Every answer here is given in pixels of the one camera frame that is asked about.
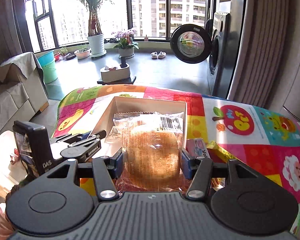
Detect colourful cartoon play mat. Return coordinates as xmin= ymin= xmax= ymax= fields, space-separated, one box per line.
xmin=51 ymin=84 xmax=300 ymax=235

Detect tall plant in white pot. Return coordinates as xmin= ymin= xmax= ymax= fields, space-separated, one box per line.
xmin=80 ymin=0 xmax=110 ymax=57

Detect pair of small white shoes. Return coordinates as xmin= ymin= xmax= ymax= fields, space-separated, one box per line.
xmin=151 ymin=51 xmax=166 ymax=59

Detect yellow long snack bar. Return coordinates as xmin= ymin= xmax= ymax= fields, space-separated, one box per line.
xmin=206 ymin=141 xmax=237 ymax=191

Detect purple flowers in grey pot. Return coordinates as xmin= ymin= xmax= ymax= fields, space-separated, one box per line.
xmin=114 ymin=28 xmax=139 ymax=59

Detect round bread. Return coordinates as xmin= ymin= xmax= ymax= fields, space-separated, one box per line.
xmin=116 ymin=126 xmax=190 ymax=193

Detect teal plastic bucket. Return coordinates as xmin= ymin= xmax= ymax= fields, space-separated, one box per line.
xmin=38 ymin=51 xmax=57 ymax=83

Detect low white planter bowl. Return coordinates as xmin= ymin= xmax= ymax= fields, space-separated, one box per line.
xmin=74 ymin=47 xmax=91 ymax=60

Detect white tissue box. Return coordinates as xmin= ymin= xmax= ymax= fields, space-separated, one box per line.
xmin=97 ymin=57 xmax=136 ymax=85

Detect black washing machine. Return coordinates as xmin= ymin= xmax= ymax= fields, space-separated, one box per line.
xmin=206 ymin=0 xmax=246 ymax=99

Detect open cardboard box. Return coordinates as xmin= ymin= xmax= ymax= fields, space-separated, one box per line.
xmin=91 ymin=96 xmax=187 ymax=157

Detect purple toothbrush blister pack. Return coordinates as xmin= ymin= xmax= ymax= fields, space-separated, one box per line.
xmin=186 ymin=138 xmax=210 ymax=158

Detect beige pleated curtain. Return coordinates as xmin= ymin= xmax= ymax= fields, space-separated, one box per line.
xmin=228 ymin=0 xmax=289 ymax=107

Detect white cabinet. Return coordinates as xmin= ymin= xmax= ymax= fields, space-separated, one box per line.
xmin=266 ymin=0 xmax=300 ymax=121

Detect grey covered sofa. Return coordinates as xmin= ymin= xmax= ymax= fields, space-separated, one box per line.
xmin=0 ymin=52 xmax=49 ymax=135

